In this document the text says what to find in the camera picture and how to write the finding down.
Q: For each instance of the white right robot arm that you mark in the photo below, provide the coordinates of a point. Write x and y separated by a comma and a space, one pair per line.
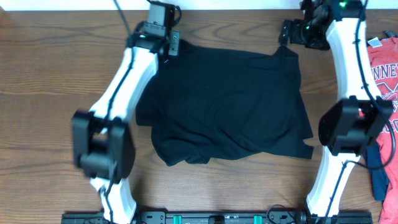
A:
360, 113

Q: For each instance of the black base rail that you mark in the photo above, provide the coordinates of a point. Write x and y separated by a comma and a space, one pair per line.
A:
273, 216

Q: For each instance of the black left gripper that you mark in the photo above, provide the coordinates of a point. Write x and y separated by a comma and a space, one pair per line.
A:
174, 39

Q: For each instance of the black polo shirt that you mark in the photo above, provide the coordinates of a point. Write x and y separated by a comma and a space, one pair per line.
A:
227, 104

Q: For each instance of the navy blue garment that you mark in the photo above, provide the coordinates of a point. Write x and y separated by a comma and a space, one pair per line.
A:
379, 178

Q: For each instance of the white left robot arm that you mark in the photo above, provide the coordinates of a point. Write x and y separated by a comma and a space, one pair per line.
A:
103, 147

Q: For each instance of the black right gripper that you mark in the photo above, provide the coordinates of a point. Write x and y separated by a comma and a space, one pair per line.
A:
296, 38

